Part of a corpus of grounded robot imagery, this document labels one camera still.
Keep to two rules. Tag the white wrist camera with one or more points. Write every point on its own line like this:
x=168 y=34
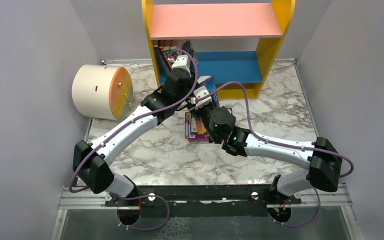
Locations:
x=201 y=97
x=181 y=62

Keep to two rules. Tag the white cylindrical drum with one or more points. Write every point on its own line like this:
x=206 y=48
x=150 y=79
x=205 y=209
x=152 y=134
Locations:
x=103 y=92

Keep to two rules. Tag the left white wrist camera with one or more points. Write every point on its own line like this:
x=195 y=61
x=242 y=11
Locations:
x=181 y=62

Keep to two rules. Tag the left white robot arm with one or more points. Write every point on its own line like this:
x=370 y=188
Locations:
x=91 y=161

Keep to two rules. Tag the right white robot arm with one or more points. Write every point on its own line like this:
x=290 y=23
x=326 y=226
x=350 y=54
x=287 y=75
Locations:
x=319 y=164

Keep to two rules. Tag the Jane Eyre blue book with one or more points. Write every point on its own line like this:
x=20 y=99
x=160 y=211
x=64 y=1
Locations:
x=209 y=82

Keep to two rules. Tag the colourful wooden bookshelf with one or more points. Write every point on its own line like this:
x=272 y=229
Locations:
x=269 y=22

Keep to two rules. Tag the Nineteen Eighty-Four dark book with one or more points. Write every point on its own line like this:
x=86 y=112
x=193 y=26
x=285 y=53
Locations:
x=161 y=58

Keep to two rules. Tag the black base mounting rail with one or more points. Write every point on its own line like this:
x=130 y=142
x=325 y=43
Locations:
x=194 y=201

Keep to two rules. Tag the orange paperback book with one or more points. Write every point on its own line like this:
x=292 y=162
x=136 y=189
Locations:
x=186 y=125

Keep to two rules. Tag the purple paperback book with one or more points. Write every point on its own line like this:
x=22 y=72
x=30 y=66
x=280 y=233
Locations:
x=198 y=137
x=198 y=127

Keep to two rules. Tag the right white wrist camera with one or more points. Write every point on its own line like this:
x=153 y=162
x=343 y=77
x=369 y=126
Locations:
x=201 y=97

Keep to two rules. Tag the red Treehouse book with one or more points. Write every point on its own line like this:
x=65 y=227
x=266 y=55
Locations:
x=165 y=47

